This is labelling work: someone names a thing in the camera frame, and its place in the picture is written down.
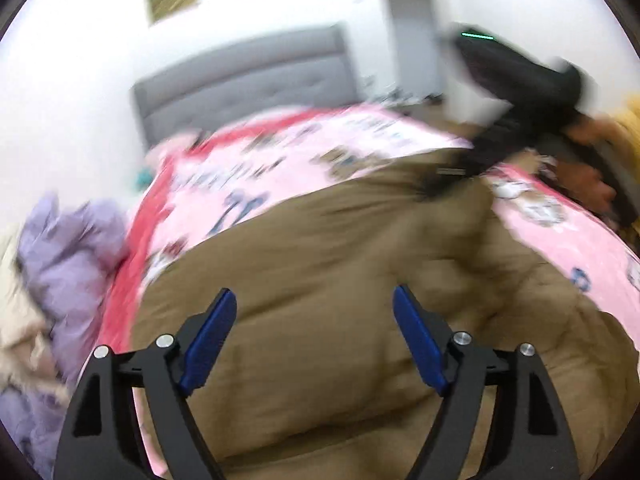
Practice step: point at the teal plush toy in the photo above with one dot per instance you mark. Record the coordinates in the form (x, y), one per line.
(145, 177)

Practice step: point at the pink fluffy pillow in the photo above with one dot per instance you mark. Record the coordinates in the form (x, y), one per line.
(172, 146)

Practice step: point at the grey upholstered bed headboard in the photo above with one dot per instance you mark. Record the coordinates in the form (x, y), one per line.
(240, 75)

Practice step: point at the pink bear printed blanket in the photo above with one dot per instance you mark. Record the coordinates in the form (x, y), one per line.
(300, 145)

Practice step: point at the brown hooded puffer jacket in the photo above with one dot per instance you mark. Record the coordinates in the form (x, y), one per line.
(360, 270)

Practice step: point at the grey door frame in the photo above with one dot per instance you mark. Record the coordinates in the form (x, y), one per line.
(415, 25)

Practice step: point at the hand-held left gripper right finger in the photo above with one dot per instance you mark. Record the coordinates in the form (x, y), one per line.
(417, 335)

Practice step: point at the person's right hand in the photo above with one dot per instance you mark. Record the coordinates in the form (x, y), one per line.
(585, 180)

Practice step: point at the lilac puffer jacket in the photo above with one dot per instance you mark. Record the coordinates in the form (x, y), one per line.
(75, 260)

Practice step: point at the lilac knit sweater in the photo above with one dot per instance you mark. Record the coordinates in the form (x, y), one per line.
(30, 430)

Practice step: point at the cream quilted jacket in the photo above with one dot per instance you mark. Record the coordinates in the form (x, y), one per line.
(20, 320)

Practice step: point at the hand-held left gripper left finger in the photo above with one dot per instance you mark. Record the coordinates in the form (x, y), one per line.
(210, 340)

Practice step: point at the person's right forearm yellow sleeve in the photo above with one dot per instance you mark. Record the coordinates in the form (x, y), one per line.
(629, 130)

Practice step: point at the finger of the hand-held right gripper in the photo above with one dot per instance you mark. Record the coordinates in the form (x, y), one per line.
(450, 172)

